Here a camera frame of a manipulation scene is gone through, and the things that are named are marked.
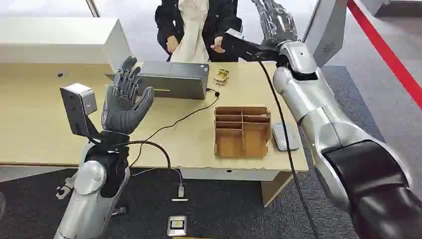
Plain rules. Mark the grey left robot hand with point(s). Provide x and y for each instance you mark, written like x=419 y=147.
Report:
x=120 y=112

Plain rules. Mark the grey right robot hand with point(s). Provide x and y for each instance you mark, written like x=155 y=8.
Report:
x=275 y=23

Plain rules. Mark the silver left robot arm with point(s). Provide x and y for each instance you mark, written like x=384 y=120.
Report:
x=89 y=201

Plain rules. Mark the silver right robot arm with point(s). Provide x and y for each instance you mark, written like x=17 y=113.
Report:
x=326 y=128

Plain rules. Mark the white standing panel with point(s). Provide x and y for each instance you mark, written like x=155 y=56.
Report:
x=324 y=29

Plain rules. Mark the person's left hand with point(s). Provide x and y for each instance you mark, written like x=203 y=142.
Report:
x=218 y=44

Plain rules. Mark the person's hand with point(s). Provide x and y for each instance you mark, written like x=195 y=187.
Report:
x=171 y=44
x=218 y=44

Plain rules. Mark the grey card reader device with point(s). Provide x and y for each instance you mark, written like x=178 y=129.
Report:
x=174 y=80

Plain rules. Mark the pale wooden desk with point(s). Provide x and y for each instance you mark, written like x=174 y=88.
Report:
x=39 y=125

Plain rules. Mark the person's right hand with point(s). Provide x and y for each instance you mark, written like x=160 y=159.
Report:
x=171 y=44

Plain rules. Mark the white plug adapter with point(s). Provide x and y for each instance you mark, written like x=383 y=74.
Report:
x=181 y=191

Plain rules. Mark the person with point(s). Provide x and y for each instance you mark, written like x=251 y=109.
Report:
x=168 y=19

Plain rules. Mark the small white floor strip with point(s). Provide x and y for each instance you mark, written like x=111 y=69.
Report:
x=179 y=199

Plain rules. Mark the grey flat pad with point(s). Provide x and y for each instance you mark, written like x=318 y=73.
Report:
x=283 y=138

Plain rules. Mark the wooden card box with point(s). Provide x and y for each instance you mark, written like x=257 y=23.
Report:
x=242 y=145

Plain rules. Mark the silver floor socket plate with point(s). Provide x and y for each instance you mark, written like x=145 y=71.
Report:
x=177 y=226

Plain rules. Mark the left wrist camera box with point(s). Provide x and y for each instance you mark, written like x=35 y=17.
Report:
x=77 y=105

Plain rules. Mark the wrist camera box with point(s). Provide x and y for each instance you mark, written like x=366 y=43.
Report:
x=237 y=44
x=77 y=105

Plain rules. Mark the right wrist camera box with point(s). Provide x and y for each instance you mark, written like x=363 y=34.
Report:
x=237 y=44

